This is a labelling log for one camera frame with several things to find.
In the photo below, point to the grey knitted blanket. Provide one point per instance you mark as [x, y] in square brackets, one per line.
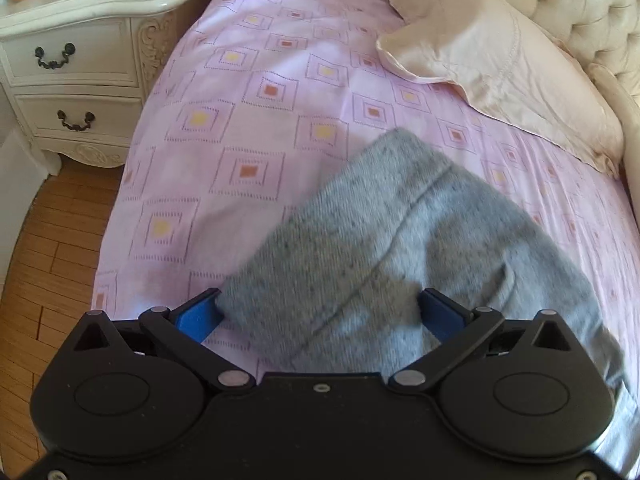
[375, 240]

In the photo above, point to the cream tufted headboard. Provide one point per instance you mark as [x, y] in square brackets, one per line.
[575, 0]

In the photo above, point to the pink patterned bed sheet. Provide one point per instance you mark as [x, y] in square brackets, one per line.
[250, 85]

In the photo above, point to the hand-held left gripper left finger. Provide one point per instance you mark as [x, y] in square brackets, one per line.
[197, 320]

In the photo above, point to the peach pillow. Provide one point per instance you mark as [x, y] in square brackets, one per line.
[500, 70]

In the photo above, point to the cream nightstand drawer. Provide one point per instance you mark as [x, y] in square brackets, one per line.
[120, 115]
[100, 52]

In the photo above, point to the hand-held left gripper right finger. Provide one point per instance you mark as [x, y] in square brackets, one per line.
[437, 317]

